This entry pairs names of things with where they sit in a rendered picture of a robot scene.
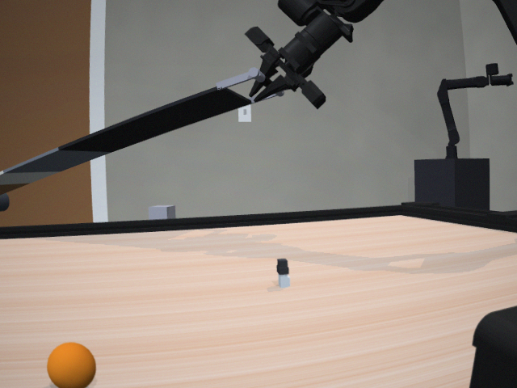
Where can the orange ball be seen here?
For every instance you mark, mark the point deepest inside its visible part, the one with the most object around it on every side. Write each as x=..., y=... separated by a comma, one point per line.
x=71, y=365

